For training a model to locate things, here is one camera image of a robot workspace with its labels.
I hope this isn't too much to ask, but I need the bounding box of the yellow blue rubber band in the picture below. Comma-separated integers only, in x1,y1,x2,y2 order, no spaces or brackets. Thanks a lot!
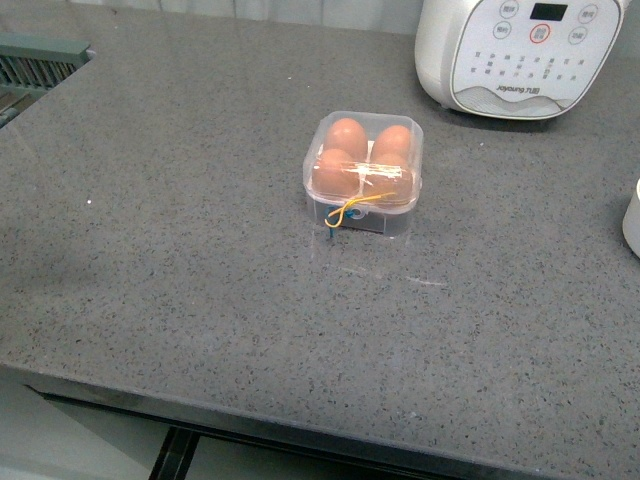
324,192,394,238

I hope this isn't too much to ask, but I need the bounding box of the white round bowl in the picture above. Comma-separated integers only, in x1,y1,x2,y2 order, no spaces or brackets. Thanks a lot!
622,180,640,257

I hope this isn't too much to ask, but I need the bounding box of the brown egg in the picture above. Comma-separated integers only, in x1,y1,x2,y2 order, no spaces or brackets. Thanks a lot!
363,153,413,206
370,125,412,162
323,118,368,161
312,148,359,197

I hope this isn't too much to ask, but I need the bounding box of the clear plastic egg box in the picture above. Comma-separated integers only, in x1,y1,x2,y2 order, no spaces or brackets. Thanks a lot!
303,111,424,237

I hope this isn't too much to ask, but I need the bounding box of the grey curtain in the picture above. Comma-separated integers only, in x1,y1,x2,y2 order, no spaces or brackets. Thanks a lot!
0,0,426,36

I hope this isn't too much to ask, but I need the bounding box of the green sink drain rack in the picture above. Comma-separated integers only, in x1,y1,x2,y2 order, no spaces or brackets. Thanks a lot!
1,32,94,128

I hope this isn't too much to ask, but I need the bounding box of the white Joyoung blender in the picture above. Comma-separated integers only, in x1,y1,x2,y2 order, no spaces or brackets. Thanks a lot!
415,0,629,120

